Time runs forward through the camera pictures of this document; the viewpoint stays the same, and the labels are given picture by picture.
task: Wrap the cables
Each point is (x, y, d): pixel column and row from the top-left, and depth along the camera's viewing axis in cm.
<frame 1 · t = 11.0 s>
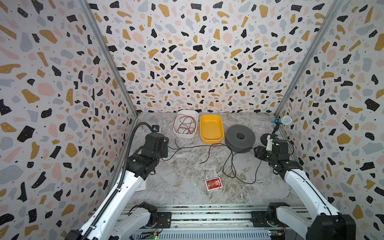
left hand: (160, 141, 73), fingers closed
right hand: (257, 146, 84), fingers open
white plastic bin: (194, 113, 121), point 4 cm above the table
yellow plastic bin: (211, 129, 115), on the table
black microphone stand: (265, 134, 115), on the table
blue toy microphone: (286, 120, 87), point 26 cm above the table

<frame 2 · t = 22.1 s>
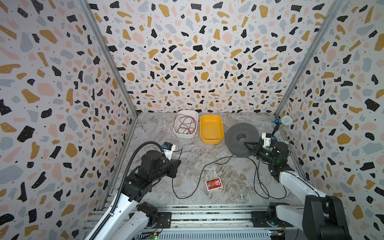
left hand: (181, 159, 70), fingers closed
right hand: (243, 141, 81), fingers closed
the named things where they were.

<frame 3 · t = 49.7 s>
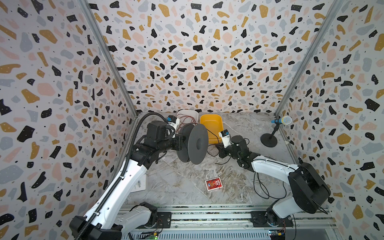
left hand: (185, 135, 69), fingers closed
right hand: (214, 142, 86), fingers closed
the named things where they were.

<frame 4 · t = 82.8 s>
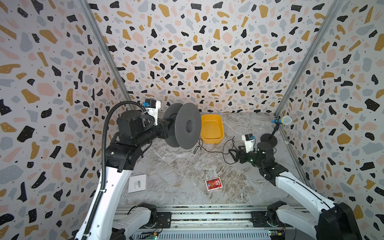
left hand: (172, 117, 60), fingers closed
right hand: (232, 146, 81), fingers open
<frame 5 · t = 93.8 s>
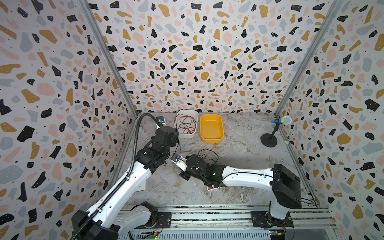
left hand: (166, 130, 73), fingers closed
right hand: (174, 160, 74), fingers closed
